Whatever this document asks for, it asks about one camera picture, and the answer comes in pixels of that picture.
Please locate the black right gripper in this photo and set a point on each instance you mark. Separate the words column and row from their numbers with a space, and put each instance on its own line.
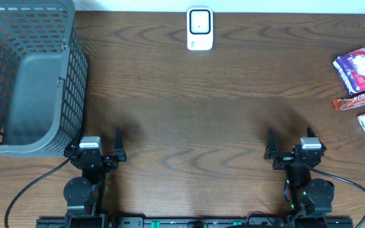
column 272, row 152

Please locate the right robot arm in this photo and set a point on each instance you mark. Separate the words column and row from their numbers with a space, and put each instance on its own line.
column 310, row 198

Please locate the grey plastic mesh basket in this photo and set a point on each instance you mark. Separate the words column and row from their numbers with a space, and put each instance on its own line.
column 43, row 75

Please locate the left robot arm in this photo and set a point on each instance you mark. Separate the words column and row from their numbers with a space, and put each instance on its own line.
column 84, row 194

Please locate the orange brown snack bar wrapper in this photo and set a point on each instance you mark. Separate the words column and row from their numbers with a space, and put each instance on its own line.
column 341, row 104

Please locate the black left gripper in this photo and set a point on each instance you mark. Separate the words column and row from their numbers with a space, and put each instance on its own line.
column 94, row 159

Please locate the white barcode scanner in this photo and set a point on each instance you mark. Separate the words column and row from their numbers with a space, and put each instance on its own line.
column 200, row 29

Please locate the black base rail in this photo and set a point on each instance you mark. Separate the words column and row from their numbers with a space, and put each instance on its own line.
column 138, row 222

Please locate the red purple snack bag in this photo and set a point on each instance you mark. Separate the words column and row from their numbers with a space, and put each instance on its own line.
column 351, row 70

